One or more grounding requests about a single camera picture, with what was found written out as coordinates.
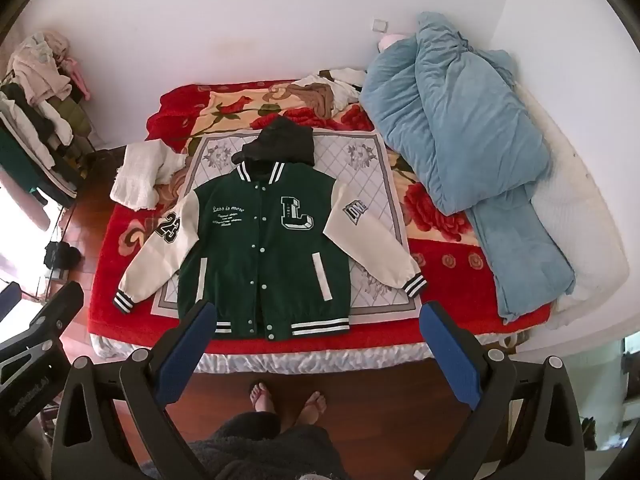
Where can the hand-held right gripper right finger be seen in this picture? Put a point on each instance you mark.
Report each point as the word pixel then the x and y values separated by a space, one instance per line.
pixel 450 355

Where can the black garment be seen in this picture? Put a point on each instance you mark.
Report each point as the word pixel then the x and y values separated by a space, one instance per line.
pixel 280 140

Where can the pink pillow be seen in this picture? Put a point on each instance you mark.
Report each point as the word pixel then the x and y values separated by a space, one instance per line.
pixel 390 42

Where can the light blue duvet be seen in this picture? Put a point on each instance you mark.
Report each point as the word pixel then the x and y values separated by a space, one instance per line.
pixel 450 125

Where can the red floral blanket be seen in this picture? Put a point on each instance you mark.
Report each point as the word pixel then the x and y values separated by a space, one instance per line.
pixel 440 265

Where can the white quilted floral mat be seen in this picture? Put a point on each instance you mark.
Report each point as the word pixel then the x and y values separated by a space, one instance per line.
pixel 220 155

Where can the pile of clothes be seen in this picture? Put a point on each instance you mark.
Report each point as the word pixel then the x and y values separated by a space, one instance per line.
pixel 35 75

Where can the white towel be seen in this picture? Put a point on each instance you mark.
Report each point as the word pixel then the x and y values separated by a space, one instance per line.
pixel 140 175

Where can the brown and white garment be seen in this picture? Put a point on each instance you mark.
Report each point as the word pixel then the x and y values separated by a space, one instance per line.
pixel 315 92

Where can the green and cream varsity jacket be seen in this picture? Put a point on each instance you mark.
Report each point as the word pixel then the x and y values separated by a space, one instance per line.
pixel 260 260

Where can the white mattress sheet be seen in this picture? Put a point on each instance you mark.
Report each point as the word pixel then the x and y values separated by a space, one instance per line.
pixel 575 220

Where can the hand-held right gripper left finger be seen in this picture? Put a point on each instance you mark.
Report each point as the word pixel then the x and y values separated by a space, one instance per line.
pixel 184 357

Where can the person's left foot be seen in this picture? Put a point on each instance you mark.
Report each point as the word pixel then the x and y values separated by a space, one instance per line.
pixel 262 397

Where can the white satin bed skirt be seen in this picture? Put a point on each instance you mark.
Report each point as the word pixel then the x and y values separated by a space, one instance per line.
pixel 300 360

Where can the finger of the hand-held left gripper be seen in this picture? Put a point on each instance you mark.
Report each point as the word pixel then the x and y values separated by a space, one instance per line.
pixel 7 302
pixel 57 312

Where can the white wall switch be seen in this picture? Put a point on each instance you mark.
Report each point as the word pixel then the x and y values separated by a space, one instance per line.
pixel 379 25

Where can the person's right foot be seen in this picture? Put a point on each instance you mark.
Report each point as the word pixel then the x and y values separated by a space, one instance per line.
pixel 310 410

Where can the person's foot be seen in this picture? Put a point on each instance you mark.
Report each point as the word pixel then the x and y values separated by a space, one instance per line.
pixel 310 410
pixel 262 397

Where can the black object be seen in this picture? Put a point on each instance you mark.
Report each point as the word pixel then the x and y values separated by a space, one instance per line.
pixel 62 255

